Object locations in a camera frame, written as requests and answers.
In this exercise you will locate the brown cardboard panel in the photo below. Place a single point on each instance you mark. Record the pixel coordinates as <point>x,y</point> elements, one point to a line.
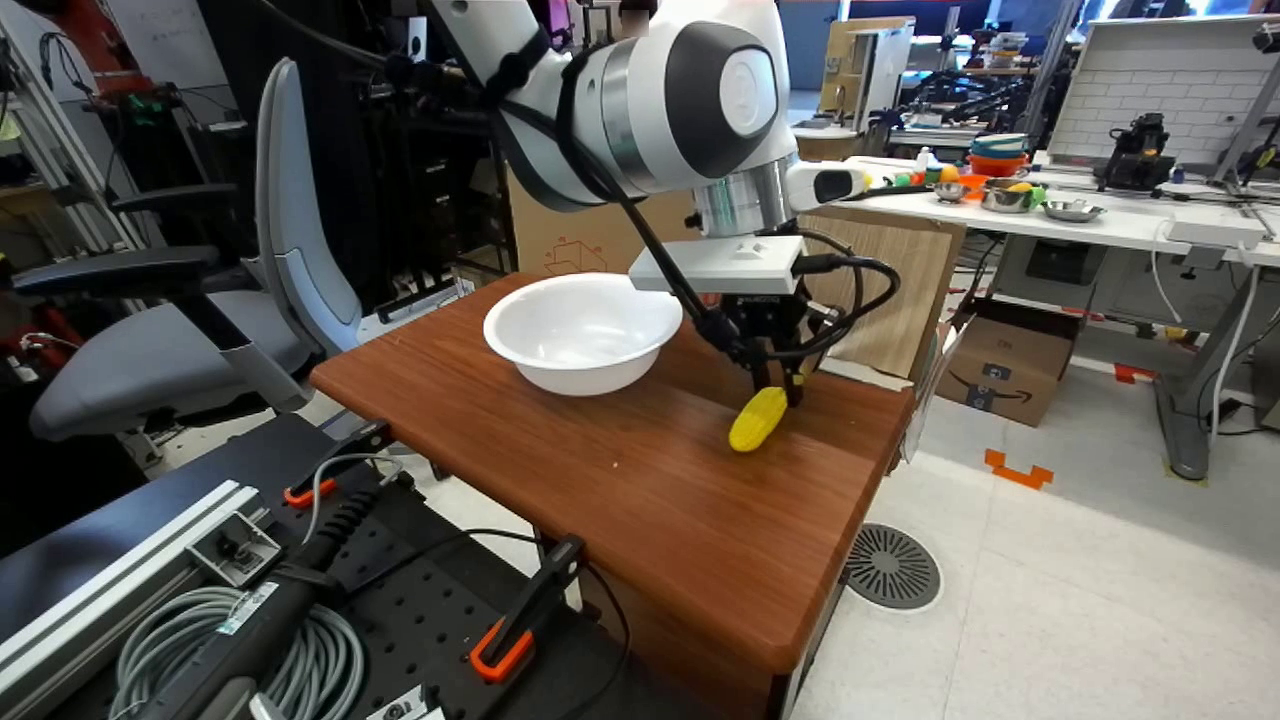
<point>904,294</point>

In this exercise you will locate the round metal floor drain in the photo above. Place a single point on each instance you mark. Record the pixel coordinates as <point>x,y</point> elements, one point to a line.
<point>889,565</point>

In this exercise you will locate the colourful stacked toys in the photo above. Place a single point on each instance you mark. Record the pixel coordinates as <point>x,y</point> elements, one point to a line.
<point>1001,149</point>

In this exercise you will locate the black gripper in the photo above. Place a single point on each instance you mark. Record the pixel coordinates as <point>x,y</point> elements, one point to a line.
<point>768,325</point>

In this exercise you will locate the yellow corn toy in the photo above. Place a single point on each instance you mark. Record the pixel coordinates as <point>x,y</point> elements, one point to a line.
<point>756,420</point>

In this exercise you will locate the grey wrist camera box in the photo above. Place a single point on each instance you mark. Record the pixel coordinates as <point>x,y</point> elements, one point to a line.
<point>744,264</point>

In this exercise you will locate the black clamp with orange tip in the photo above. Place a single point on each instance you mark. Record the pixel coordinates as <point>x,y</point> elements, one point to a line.
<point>502,658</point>
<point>311,492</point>

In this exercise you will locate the white work table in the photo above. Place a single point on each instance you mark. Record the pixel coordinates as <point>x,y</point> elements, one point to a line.
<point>1134,226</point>

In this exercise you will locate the black equipment rack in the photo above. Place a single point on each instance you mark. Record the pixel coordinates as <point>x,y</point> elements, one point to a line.
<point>385,173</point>

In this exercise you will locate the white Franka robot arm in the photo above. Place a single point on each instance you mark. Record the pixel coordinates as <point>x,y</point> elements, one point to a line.
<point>665,95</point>

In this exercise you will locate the white perforated panel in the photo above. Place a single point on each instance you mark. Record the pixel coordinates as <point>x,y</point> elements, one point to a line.
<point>1172,83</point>

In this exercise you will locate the small grey plate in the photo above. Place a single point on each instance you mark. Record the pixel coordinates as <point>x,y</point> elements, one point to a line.
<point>1072,211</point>

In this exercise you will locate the aluminium rail with tag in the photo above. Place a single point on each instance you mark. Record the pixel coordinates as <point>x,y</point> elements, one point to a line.
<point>123,563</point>

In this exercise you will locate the white plastic bowl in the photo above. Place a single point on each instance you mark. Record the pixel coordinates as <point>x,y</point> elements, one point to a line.
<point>580,333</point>

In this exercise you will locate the wooden table with metal legs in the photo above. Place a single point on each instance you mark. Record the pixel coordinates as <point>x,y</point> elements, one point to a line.
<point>640,504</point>

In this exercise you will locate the cardboard box with black print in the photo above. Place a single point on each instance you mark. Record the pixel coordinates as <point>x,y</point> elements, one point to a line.
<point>1004,364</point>

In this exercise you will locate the grey office chair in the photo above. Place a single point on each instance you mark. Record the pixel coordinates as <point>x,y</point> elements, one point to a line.
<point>286,226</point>

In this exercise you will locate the orange floor tape marker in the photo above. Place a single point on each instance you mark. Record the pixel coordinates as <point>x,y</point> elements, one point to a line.
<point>1022,470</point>

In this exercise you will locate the black perforated base board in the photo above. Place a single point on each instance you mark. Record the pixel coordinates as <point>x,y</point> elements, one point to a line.
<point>426,600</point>

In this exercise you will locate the black tabletop device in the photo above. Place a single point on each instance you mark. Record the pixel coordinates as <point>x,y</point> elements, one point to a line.
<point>1134,152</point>

